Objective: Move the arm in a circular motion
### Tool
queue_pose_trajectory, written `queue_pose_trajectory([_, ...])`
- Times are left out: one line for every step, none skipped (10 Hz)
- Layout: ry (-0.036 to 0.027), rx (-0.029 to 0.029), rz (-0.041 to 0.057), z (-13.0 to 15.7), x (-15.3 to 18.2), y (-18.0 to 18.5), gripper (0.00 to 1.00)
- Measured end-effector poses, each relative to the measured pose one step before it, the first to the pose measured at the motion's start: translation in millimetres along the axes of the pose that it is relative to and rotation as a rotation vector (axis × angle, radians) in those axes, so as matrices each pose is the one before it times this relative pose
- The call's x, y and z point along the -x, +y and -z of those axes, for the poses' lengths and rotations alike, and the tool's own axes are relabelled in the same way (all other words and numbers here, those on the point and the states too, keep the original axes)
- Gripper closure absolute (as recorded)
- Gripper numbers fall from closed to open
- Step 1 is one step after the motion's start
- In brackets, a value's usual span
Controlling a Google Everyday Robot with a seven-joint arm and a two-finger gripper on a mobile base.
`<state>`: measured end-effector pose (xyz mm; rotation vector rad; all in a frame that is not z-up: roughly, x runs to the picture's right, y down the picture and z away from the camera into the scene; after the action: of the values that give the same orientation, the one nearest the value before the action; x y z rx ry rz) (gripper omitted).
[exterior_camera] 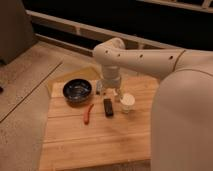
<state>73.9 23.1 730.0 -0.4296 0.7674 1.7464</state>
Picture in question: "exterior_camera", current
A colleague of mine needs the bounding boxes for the white paper cup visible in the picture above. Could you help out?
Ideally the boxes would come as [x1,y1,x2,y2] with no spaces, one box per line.
[120,93,135,113]

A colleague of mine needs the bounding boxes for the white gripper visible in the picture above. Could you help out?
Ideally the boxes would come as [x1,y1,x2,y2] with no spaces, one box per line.
[100,66,123,100]

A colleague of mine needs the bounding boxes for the yellow cloth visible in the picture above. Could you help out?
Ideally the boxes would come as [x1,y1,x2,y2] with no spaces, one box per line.
[46,67,100,95]

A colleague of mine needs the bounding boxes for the dark blue bowl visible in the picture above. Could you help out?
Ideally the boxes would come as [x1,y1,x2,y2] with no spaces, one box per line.
[63,79,92,103]

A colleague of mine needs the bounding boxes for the red chili pepper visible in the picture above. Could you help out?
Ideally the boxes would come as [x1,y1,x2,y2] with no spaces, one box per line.
[83,104,94,125]

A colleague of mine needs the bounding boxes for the wooden cutting board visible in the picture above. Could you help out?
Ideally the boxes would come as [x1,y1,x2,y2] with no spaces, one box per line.
[39,76,158,171]

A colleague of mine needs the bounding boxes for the black rectangular block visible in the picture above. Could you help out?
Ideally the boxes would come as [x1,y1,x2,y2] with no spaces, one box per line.
[103,99,114,117]

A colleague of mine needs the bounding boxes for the grey cabinet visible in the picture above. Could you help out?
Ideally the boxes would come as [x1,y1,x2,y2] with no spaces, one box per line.
[0,0,37,64]

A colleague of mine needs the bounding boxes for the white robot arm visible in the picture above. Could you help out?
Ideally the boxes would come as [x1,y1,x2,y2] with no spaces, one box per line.
[93,38,213,171]

